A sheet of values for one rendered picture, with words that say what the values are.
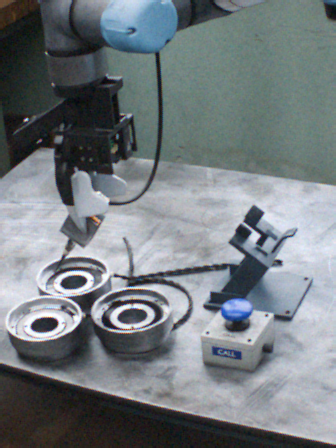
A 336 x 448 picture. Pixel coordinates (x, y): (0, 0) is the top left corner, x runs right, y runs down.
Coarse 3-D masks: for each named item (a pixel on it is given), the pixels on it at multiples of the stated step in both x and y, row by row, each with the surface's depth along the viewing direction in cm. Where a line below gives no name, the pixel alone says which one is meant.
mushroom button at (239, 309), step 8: (224, 304) 117; (232, 304) 116; (240, 304) 116; (248, 304) 116; (224, 312) 116; (232, 312) 115; (240, 312) 115; (248, 312) 115; (232, 320) 115; (240, 320) 115
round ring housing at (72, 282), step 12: (48, 264) 135; (60, 264) 137; (72, 264) 137; (84, 264) 137; (96, 264) 136; (36, 276) 133; (48, 276) 135; (60, 276) 135; (72, 276) 135; (84, 276) 134; (108, 276) 131; (60, 288) 132; (72, 288) 136; (84, 288) 131; (96, 288) 129; (108, 288) 131; (72, 300) 128; (84, 300) 129; (96, 300) 130; (84, 312) 130
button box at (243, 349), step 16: (224, 320) 119; (256, 320) 118; (272, 320) 119; (208, 336) 116; (224, 336) 116; (240, 336) 115; (256, 336) 115; (272, 336) 120; (208, 352) 117; (224, 352) 116; (240, 352) 115; (256, 352) 115; (240, 368) 116
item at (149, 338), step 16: (128, 288) 128; (144, 288) 128; (96, 304) 126; (96, 320) 123; (112, 320) 124; (128, 320) 127; (144, 320) 123; (160, 320) 121; (112, 336) 120; (128, 336) 120; (144, 336) 120; (160, 336) 121; (128, 352) 122
